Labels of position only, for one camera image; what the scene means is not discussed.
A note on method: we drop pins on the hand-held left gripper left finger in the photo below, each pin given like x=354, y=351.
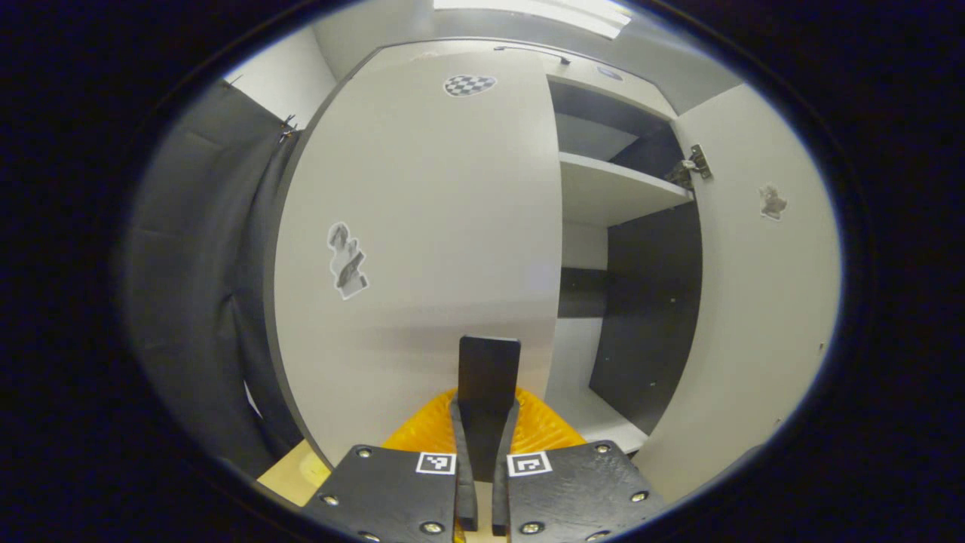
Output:
x=464, y=490

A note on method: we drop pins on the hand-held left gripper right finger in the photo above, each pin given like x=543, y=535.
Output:
x=501, y=490

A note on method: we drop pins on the grey double-door shoe cabinet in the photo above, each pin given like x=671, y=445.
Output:
x=648, y=317

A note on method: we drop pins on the grey shoe cabinet door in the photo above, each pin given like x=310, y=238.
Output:
x=754, y=302
x=422, y=226

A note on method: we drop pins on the white cabinet bottom shelf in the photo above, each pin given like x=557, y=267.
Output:
x=595, y=418

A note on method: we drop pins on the white cabinet shelf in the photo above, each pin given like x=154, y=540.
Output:
x=595, y=418
x=611, y=192

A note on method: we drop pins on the metal door hinge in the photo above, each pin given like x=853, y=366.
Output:
x=690, y=167

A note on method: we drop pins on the black backdrop cloth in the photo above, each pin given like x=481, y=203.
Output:
x=196, y=264

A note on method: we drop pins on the large ceiling light panel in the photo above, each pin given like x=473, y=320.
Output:
x=543, y=11

